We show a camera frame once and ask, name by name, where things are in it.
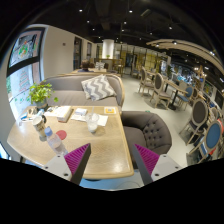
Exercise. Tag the potted green plant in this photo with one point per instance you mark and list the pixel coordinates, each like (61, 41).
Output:
(39, 93)

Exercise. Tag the person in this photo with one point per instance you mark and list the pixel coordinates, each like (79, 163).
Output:
(85, 66)

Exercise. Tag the flat round red coaster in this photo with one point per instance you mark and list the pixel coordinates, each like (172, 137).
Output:
(62, 135)

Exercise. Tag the group of ceiling lights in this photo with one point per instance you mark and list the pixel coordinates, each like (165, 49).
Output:
(130, 11)

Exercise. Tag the colourful window poster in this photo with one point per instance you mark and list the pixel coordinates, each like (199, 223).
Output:
(26, 46)

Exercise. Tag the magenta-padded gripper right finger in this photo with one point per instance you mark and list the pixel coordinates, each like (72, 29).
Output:
(148, 160)

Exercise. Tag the clear plastic cup with straw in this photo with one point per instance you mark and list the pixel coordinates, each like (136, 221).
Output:
(92, 125)

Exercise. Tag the white printed mug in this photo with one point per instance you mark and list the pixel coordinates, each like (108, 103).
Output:
(39, 126)

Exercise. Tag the group of dining chairs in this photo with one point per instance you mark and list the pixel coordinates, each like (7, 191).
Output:
(158, 83)

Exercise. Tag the grey upholstered sofa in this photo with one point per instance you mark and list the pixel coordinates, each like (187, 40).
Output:
(65, 97)

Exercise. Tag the clear blue-capped water bottle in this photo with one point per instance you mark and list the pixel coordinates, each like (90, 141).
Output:
(55, 142)

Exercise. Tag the grey tufted armchair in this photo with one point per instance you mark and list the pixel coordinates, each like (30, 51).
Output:
(146, 130)

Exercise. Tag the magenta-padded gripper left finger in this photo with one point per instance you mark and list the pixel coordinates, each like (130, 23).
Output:
(76, 159)

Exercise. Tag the yellow square card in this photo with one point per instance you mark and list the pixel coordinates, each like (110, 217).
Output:
(110, 110)

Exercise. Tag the white orange cardboard box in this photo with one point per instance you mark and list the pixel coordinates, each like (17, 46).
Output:
(63, 112)

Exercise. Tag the white paper napkins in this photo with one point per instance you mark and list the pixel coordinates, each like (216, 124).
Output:
(80, 115)

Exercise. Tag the white round column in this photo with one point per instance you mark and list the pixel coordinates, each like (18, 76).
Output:
(107, 49)

